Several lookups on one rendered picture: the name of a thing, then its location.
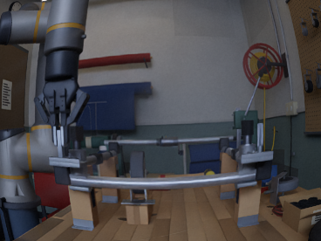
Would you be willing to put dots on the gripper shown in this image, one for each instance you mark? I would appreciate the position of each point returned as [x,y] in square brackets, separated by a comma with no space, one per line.
[61,91]

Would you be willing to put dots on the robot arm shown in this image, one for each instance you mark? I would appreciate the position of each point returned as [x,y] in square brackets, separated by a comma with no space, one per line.
[62,32]

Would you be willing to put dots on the grey swivel head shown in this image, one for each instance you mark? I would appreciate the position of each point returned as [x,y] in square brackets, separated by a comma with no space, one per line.
[72,161]
[250,157]

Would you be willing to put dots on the grey caster unit on block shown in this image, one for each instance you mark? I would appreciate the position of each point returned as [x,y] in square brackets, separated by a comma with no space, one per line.
[137,168]

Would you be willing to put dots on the grey brake bar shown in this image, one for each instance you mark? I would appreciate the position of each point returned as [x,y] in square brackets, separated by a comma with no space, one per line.
[174,141]

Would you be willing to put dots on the brown cardboard box with label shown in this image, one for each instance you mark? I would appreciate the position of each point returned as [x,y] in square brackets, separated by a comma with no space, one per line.
[13,87]

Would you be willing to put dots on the green roll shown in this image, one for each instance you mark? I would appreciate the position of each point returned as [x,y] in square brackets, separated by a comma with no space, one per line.
[97,141]

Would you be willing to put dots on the red foam tube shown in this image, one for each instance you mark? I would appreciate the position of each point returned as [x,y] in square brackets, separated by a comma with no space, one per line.
[116,59]

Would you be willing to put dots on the red cabinet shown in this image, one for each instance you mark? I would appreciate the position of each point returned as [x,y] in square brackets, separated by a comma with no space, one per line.
[49,189]

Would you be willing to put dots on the wooden support stand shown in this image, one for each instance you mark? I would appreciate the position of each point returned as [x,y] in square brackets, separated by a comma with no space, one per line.
[83,208]
[248,203]
[227,174]
[110,182]

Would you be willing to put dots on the small wooden block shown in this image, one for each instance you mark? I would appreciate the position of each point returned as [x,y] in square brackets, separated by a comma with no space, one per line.
[139,214]

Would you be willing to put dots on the blue crate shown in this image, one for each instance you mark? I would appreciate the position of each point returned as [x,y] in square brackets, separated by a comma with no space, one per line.
[203,158]

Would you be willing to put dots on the yellow tape roll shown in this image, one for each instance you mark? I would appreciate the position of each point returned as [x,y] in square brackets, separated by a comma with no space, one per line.
[209,172]

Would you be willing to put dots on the green box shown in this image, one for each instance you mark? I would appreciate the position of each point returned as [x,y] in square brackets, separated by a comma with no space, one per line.
[239,119]

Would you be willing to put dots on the white lever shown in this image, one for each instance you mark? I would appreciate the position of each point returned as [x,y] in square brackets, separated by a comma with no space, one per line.
[260,136]

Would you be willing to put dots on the beige outlet box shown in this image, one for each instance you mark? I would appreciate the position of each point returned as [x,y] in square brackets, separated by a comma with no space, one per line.
[291,108]

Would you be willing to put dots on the brown pegboard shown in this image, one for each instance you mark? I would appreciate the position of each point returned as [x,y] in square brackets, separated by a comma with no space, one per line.
[308,58]

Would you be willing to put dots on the cardboard box of black parts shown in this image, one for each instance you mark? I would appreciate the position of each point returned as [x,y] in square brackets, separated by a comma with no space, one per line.
[296,216]

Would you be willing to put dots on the black round object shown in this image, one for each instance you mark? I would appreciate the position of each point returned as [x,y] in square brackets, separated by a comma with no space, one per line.
[315,231]

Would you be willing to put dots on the black switch knob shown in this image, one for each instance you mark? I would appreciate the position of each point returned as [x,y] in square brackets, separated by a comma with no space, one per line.
[247,127]
[77,134]

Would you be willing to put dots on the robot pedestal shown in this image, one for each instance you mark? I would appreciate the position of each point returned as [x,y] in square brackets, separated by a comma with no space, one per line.
[20,216]

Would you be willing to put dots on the grey stroller frame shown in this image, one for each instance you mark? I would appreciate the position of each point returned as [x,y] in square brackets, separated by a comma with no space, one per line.
[162,181]

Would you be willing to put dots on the grey wall conduit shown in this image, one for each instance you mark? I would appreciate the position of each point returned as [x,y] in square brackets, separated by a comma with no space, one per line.
[283,43]

